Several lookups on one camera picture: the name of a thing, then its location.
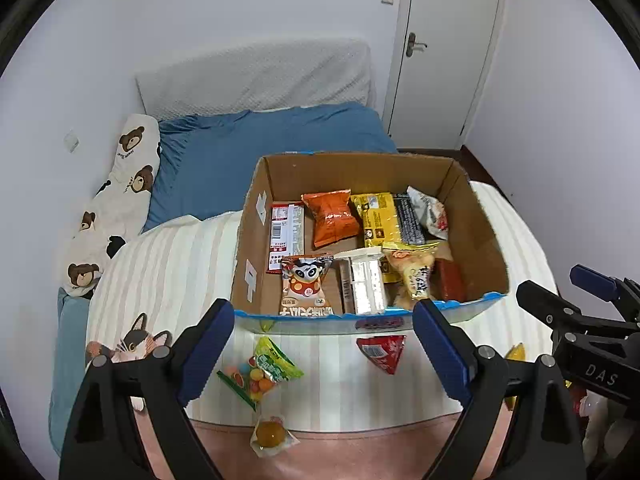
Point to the white door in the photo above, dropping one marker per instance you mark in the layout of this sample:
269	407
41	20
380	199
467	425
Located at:
445	50

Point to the white wafer packet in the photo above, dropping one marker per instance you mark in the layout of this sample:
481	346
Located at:
365	280

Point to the blue bed sheet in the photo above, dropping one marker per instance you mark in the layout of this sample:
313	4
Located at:
240	155

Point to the cardboard box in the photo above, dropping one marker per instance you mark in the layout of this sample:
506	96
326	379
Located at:
255	245

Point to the orange snack packet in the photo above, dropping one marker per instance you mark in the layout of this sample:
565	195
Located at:
330	217

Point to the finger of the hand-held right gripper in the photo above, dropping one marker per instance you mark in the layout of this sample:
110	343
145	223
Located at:
545	305
592	277

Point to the brown snack packet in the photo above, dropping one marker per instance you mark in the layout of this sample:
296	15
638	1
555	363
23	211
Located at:
450	280

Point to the grey quilted headboard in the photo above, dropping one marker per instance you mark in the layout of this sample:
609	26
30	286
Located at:
255	80

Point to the bear print pillow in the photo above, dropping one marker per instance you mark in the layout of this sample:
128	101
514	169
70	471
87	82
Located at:
115	205

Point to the panda print snack packet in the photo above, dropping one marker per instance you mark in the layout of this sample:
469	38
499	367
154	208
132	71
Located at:
305	285

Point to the long red and white packet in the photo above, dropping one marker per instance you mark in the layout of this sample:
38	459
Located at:
285	235

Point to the small yellow snack packet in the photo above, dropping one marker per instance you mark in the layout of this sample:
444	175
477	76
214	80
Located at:
516	352

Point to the large yellow and black packet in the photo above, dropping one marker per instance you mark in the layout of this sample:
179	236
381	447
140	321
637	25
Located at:
380	220

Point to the white printed snack packet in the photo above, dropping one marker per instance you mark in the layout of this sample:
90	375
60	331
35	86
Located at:
430	212

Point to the green candy packet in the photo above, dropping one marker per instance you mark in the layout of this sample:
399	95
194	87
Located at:
270	365

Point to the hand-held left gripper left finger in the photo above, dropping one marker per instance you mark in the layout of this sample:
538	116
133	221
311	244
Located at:
205	350

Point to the yellow crisps packet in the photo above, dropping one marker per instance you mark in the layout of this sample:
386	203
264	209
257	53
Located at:
415	272

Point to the orange jelly cup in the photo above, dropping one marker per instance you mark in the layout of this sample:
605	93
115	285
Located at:
272	435

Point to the white wall socket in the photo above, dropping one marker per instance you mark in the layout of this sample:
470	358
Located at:
72	141

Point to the white plush toy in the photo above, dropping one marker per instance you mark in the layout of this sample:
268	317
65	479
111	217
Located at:
600	425

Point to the light blue blanket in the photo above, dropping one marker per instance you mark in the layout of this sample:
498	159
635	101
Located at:
67	360

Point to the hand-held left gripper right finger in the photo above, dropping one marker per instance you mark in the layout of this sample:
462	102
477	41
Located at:
442	350

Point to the small red snack packet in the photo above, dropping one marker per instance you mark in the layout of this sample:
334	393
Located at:
385	352

